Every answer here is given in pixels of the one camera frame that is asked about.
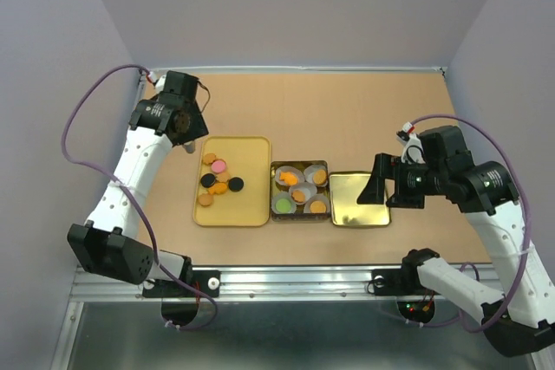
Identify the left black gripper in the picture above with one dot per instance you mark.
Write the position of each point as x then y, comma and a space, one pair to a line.
199, 127

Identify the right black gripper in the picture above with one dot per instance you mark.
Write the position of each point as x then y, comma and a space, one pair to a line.
389, 166

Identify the round tan cookie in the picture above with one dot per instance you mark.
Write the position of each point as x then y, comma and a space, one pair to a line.
319, 177
318, 206

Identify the orange fish cookie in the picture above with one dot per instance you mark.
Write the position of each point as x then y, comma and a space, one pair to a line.
288, 178

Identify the green round cookie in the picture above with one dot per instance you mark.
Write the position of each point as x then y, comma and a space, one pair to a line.
283, 205

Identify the metal tongs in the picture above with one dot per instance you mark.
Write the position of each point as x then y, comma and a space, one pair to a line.
190, 147

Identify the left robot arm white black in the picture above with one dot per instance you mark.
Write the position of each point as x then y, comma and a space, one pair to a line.
117, 240

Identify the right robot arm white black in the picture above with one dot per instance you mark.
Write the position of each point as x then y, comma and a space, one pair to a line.
518, 318

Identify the tan cookie top left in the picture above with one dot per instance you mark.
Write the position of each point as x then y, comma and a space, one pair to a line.
209, 158

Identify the gold tin lid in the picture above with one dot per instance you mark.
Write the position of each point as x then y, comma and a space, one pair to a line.
345, 188

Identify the pink round cookie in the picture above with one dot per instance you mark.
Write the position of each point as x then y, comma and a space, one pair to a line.
218, 166

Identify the black round cookie left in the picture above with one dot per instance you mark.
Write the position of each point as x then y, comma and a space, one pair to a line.
208, 180

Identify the black round cookie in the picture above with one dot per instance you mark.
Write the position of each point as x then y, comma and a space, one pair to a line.
236, 184
208, 180

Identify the white paper cup top right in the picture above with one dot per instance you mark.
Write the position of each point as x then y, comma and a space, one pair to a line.
308, 172

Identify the white paper cup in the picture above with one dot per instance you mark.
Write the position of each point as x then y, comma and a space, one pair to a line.
283, 169
308, 172
309, 189
321, 197
283, 195

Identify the gold rectangular tray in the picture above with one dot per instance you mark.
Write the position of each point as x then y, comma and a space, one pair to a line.
247, 158

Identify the white paper cup bottom right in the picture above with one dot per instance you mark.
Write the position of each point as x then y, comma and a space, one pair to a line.
321, 197

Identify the black round cookie right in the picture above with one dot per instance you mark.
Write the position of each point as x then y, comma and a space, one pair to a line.
236, 184

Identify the tan cookie bottom left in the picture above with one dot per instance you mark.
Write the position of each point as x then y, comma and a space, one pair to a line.
205, 199

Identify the white paper cup centre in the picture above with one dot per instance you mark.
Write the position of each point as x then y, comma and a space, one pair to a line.
309, 189

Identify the square cookie tin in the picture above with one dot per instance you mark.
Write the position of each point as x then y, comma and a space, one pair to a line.
299, 166

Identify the orange flower cookie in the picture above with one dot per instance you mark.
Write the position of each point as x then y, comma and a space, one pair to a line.
298, 196

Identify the white paper cup top left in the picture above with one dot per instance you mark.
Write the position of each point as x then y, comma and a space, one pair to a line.
283, 169

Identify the white paper cup bottom left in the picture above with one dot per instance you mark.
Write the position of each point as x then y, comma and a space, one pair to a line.
283, 195

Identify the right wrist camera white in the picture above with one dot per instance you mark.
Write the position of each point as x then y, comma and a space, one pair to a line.
412, 151

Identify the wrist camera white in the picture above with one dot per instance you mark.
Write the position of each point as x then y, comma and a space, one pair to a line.
412, 151
158, 81

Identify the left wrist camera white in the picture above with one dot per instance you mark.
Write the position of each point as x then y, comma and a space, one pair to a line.
158, 81

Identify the aluminium rail frame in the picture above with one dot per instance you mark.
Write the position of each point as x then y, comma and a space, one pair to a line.
345, 117

